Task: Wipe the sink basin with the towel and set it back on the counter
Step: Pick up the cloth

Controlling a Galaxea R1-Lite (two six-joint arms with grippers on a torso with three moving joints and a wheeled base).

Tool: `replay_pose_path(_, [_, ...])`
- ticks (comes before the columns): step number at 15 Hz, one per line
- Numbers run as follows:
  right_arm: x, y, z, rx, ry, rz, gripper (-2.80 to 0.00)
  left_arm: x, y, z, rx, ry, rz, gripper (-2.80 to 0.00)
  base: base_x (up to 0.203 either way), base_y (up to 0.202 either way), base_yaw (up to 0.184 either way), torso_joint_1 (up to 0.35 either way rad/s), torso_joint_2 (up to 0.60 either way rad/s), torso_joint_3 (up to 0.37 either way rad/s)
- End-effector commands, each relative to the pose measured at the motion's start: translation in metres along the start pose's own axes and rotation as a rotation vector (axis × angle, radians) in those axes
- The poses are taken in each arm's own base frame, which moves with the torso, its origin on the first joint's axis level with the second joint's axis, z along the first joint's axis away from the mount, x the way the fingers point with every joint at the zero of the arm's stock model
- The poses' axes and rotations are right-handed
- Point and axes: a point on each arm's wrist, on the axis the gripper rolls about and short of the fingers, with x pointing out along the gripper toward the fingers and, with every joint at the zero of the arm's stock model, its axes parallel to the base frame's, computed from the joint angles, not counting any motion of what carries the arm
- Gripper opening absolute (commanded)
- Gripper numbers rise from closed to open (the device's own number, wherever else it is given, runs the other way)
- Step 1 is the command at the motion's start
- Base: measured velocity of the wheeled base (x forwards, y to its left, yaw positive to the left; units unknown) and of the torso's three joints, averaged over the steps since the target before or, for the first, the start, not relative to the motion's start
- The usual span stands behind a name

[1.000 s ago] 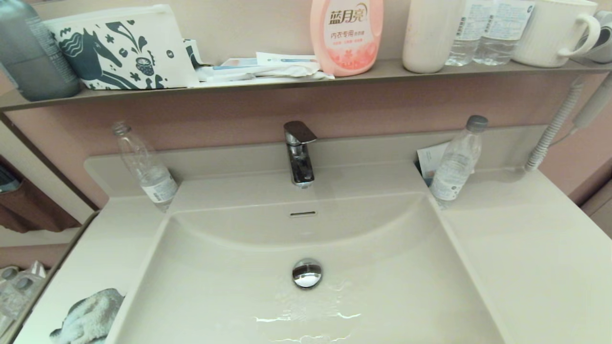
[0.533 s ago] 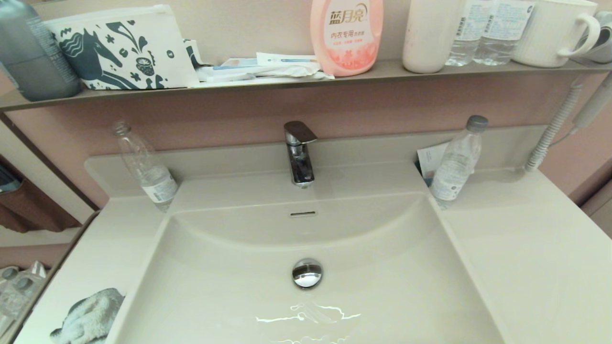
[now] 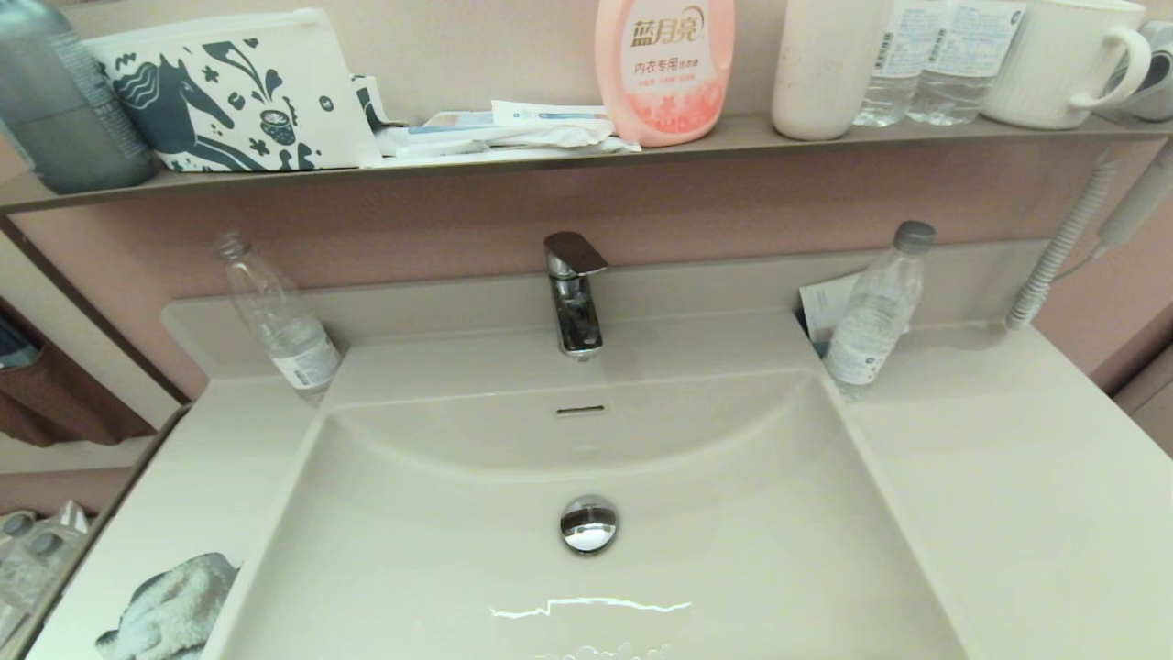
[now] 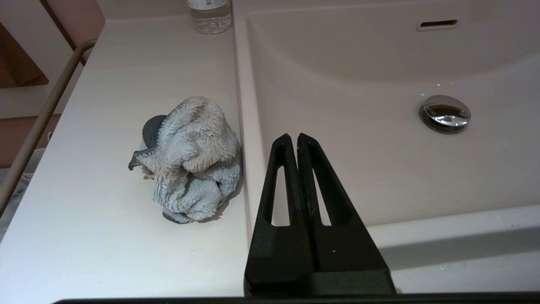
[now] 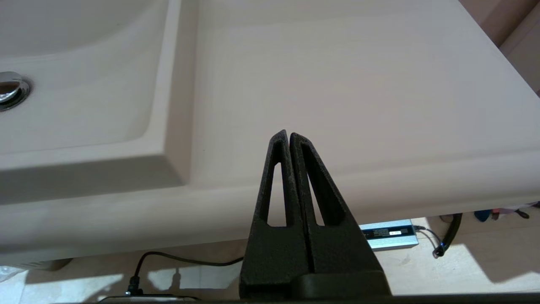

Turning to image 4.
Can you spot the chrome drain stopper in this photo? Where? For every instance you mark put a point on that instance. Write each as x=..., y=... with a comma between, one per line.
x=445, y=114

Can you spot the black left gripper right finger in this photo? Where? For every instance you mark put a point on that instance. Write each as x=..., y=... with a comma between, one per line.
x=346, y=253

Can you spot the beige towel rail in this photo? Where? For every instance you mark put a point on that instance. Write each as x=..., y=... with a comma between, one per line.
x=42, y=122

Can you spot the light blue fluffy cleaning cloth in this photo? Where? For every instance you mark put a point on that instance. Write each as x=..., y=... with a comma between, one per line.
x=190, y=160

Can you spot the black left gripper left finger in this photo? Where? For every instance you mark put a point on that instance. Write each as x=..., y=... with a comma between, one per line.
x=274, y=253

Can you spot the clear uncapped plastic bottle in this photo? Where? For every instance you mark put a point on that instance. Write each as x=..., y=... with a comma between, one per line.
x=209, y=19

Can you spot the white ceramic sink basin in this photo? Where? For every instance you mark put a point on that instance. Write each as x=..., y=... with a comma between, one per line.
x=379, y=169

